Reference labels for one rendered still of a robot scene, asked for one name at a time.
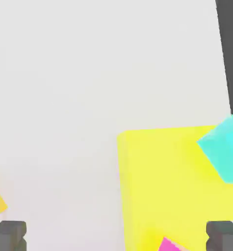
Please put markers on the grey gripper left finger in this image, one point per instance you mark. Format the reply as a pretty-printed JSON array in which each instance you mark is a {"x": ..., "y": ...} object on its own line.
[{"x": 7, "y": 235}]

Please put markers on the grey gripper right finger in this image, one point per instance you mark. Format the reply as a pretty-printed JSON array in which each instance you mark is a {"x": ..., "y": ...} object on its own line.
[{"x": 224, "y": 237}]

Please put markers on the small magenta cube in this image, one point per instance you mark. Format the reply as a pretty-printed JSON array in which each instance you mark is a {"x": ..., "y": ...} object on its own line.
[{"x": 168, "y": 246}]

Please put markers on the small cyan cube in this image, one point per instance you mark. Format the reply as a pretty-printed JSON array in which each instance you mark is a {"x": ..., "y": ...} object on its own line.
[{"x": 224, "y": 153}]

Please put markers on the large yellow box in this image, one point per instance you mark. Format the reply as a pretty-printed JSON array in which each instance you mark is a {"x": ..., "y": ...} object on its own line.
[{"x": 163, "y": 180}]

